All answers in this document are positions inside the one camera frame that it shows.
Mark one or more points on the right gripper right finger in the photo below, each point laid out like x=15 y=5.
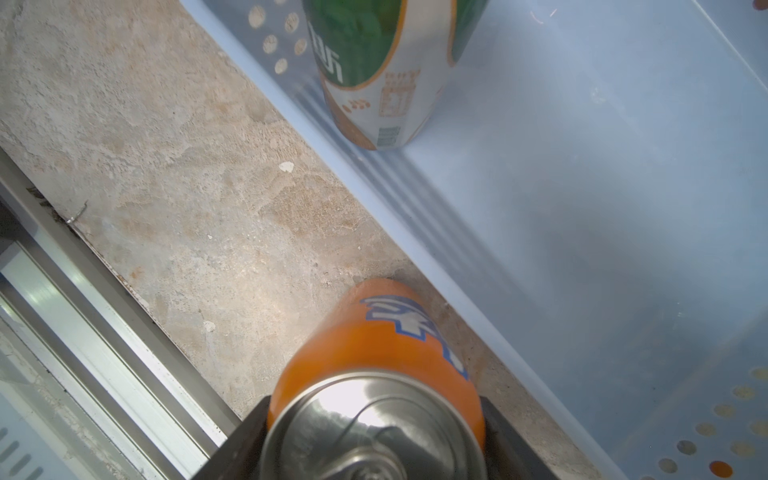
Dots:
x=508 y=455

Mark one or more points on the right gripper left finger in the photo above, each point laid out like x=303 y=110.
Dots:
x=238 y=458

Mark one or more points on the orange can front row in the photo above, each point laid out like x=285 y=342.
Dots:
x=375 y=392

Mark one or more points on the green and red can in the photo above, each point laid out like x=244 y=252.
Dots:
x=384 y=64

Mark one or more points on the lavender perforated plastic basket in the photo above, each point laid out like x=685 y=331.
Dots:
x=591 y=197

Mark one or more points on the aluminium front rail frame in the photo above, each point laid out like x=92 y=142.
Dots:
x=91 y=386

